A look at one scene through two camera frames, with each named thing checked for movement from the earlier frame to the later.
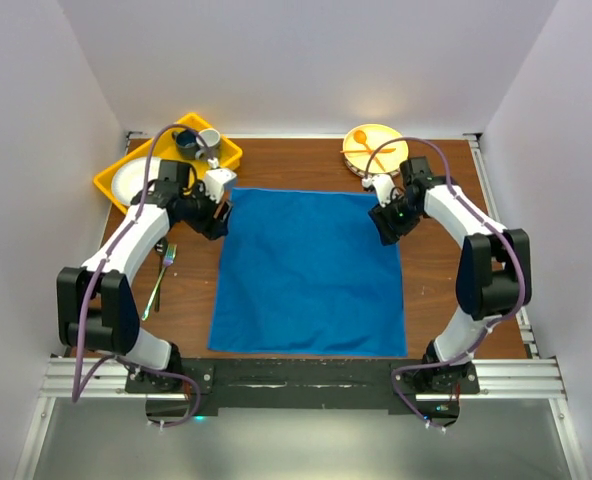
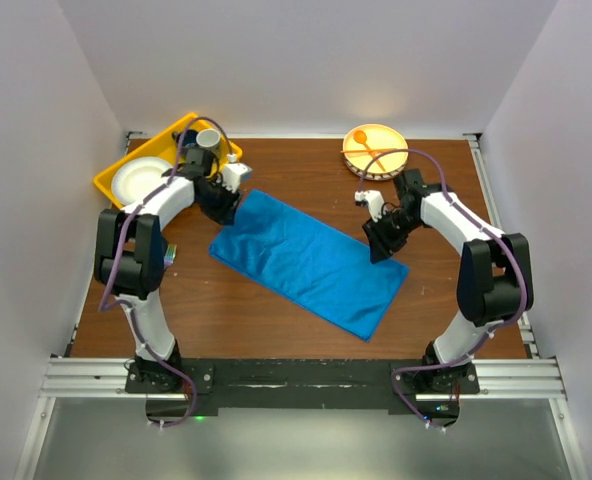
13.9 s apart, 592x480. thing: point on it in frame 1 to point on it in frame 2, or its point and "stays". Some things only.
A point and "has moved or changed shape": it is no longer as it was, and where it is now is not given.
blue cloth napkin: (306, 272) has moved or changed shape
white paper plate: (128, 179) stays
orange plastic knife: (371, 151) stays
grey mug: (208, 142) stays
